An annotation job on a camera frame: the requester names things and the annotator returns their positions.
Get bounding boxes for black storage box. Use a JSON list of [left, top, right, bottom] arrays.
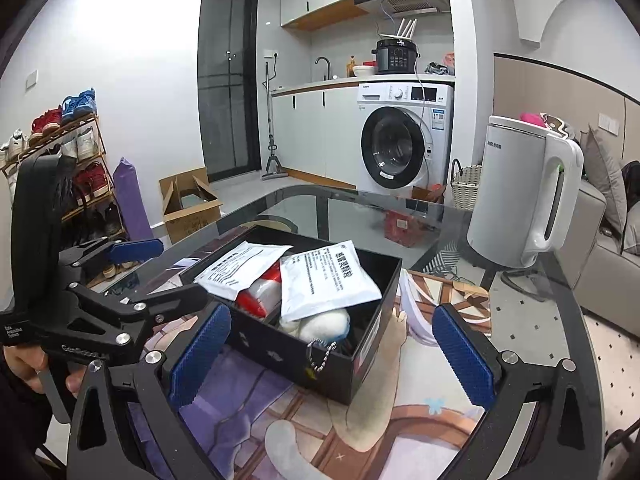
[[180, 226, 401, 404]]

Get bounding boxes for pink cloth pile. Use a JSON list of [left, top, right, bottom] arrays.
[[520, 113, 576, 140]]

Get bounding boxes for white plush keychain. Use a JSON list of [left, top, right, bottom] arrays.
[[279, 309, 350, 377]]

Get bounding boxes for white wicker basket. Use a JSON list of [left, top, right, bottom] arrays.
[[450, 158, 482, 210]]

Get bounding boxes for purple yoga mat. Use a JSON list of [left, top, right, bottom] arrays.
[[113, 157, 153, 242]]

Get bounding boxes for white washing machine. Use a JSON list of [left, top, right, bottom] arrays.
[[355, 80, 454, 197]]

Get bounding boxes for mop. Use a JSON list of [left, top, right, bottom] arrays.
[[262, 61, 288, 181]]

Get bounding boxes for black pressure cooker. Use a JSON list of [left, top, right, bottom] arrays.
[[371, 38, 418, 75]]

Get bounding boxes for blue shoes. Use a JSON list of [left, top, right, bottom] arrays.
[[61, 88, 96, 126]]

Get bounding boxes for cardboard box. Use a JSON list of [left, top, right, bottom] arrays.
[[158, 167, 222, 244]]

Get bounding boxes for red box under table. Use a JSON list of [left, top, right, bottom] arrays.
[[384, 210, 435, 248]]

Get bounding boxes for white electric kettle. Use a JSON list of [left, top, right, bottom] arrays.
[[466, 116, 584, 269]]

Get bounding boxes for white wifi router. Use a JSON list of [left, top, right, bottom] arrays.
[[380, 18, 418, 41]]

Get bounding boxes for red white plastic bag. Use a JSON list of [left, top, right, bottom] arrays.
[[235, 262, 282, 318]]

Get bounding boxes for black glass door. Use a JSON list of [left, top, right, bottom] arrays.
[[198, 0, 260, 181]]

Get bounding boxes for white mailer bag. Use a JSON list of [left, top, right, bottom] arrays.
[[194, 240, 292, 301]]

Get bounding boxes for left hand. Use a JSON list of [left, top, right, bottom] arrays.
[[2, 343, 87, 396]]

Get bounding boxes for wooden shoe rack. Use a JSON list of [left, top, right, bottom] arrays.
[[0, 112, 129, 281]]

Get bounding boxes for white medicine packet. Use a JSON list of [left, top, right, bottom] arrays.
[[280, 240, 382, 322]]

